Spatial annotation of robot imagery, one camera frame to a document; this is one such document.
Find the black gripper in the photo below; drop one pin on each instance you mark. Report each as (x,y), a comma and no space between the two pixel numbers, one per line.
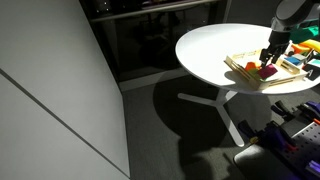
(278,41)

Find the pink block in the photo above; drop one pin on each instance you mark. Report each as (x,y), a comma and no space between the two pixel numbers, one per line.
(267,71)

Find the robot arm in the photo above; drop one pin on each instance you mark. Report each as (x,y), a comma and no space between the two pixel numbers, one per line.
(293,11)

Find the orange block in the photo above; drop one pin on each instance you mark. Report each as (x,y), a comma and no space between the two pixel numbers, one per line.
(250,65)

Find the light green block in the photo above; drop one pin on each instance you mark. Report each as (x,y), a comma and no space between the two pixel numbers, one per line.
(253,72)

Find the blue block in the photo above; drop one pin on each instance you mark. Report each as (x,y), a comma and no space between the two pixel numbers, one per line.
(292,60)

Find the wooden tray box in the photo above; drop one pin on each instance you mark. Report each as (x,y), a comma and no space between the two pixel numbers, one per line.
(266,83)

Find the gray block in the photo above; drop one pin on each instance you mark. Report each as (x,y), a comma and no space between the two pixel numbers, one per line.
(301,56)

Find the orange yellow printed cube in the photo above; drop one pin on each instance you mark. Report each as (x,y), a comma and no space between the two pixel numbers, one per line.
(296,49)

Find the green plastic item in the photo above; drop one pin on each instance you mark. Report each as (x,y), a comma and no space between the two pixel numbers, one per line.
(305,33)

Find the yellow banana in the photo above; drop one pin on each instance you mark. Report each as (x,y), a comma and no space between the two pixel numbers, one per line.
(311,44)

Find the black card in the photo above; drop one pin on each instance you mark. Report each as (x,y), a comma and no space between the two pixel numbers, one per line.
(311,71)

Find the black clamp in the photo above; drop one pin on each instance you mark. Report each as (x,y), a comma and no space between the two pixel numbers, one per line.
(283,110)

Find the white table base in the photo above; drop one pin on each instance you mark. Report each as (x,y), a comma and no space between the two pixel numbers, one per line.
(226,113)

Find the black perforated breadboard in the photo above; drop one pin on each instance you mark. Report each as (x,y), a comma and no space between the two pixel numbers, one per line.
(306,143)

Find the black platform pad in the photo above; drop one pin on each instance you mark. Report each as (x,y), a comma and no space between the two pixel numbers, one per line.
(260,163)

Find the metal shelf bar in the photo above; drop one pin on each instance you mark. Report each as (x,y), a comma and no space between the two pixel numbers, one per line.
(150,10)

